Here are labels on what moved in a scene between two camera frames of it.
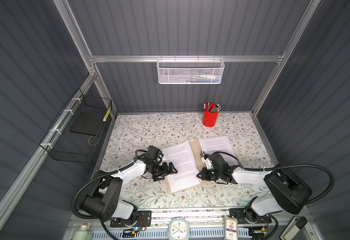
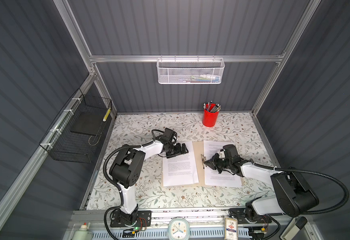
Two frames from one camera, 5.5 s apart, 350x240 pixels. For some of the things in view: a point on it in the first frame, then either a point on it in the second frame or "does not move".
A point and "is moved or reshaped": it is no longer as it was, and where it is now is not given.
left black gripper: x=164 y=165 to x=178 y=152
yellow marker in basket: x=107 y=114 does not move
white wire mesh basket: x=190 y=71 does not move
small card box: x=231 y=229 does not move
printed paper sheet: x=210 y=145 is moved or reshaped
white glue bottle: x=82 y=233 does not move
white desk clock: x=178 y=229 does not move
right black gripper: x=204 y=176 to x=212 y=162
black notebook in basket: x=89 y=123 does not move
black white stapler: x=291 y=230 does not move
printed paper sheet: x=181 y=156 is moved or reshaped
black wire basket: x=76 y=133 does not move
